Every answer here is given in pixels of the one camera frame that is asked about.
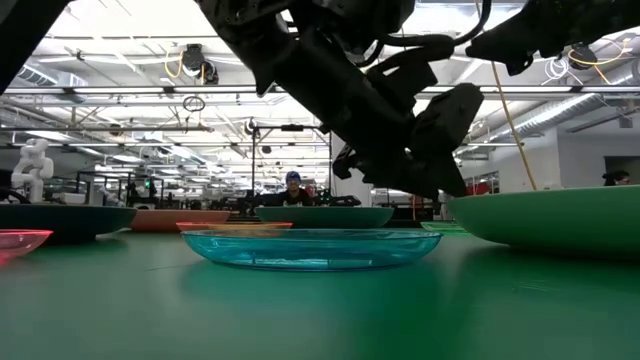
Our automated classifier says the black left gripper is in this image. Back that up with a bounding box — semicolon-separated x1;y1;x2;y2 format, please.
269;29;469;200

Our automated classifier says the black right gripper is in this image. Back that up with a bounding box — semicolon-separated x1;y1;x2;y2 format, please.
464;0;582;77

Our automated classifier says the blue transparent plate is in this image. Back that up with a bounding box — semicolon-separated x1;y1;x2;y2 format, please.
180;228;444;273

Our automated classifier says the salmon opaque plate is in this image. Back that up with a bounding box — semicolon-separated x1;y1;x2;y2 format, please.
129;209;233;233

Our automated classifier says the dark green opaque plate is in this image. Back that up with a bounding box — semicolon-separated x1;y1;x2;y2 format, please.
0;203;138;246

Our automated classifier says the pink transparent plate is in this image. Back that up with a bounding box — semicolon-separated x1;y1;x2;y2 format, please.
0;229;54;262

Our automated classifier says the white building column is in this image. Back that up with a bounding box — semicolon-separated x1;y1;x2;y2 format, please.
330;132;374;208

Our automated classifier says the person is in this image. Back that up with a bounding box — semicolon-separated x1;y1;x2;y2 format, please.
601;169;633;188
276;170;315;208

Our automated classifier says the red rack item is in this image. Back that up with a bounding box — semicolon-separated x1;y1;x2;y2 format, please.
464;180;494;197

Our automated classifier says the orange transparent plate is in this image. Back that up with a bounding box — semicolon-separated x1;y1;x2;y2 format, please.
175;221;294;233

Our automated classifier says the long ceiling light bar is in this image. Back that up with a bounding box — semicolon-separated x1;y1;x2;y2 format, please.
0;85;640;98

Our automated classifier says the black ceiling cable reel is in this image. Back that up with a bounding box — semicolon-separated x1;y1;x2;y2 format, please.
180;43;220;86
568;43;599;72

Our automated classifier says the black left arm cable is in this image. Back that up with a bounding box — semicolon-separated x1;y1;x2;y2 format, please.
357;0;494;69

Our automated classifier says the silver air duct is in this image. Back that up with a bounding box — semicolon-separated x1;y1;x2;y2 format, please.
487;64;640;147

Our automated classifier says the thick yellow hanging cable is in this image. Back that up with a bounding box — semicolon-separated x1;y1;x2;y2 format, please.
489;60;539;192

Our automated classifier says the black metal frame rig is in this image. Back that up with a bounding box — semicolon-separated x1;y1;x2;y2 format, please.
250;124;334;207

